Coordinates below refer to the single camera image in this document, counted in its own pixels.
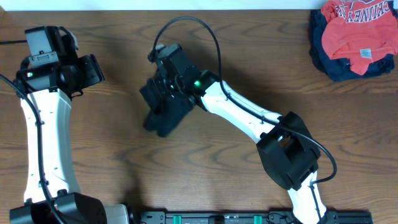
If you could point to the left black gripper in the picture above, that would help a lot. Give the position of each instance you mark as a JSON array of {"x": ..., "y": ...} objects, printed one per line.
[{"x": 91, "y": 68}]

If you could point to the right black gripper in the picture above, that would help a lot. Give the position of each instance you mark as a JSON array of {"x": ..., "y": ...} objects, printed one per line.
[{"x": 159, "y": 82}]

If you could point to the black t-shirt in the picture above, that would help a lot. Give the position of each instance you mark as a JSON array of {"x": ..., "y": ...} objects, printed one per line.
[{"x": 164, "y": 115}]

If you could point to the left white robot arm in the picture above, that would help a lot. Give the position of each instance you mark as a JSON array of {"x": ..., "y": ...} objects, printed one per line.
[{"x": 47, "y": 81}]

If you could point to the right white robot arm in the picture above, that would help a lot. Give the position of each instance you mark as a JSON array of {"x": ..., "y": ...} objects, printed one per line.
[{"x": 288, "y": 152}]

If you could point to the navy blue garment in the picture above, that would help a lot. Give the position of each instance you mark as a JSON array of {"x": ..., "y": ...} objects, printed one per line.
[{"x": 339, "y": 69}]

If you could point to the red printed t-shirt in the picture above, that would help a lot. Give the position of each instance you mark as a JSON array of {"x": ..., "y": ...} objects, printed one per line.
[{"x": 362, "y": 31}]

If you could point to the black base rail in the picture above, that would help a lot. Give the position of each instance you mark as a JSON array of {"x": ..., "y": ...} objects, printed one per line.
[{"x": 273, "y": 217}]

